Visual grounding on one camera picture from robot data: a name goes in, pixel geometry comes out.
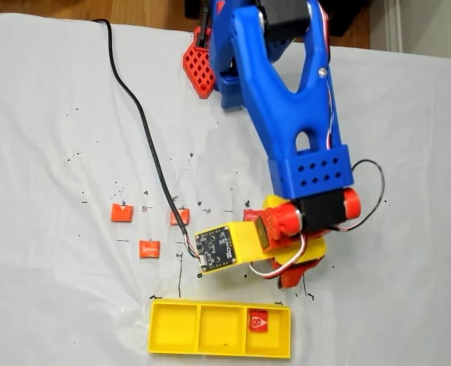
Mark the red candy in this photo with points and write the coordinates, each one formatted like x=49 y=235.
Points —
x=258 y=321
x=250 y=216

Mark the orange candy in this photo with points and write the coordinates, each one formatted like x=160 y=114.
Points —
x=187 y=215
x=122 y=212
x=149 y=248

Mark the yellow three-compartment box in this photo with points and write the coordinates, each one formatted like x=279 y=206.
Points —
x=174 y=328

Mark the white plastic table cover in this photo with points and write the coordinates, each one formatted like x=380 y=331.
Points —
x=58 y=305

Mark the black table clamp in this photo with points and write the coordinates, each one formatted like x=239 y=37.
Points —
x=202 y=38

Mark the black camera circuit board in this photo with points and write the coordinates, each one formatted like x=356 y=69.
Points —
x=214 y=249

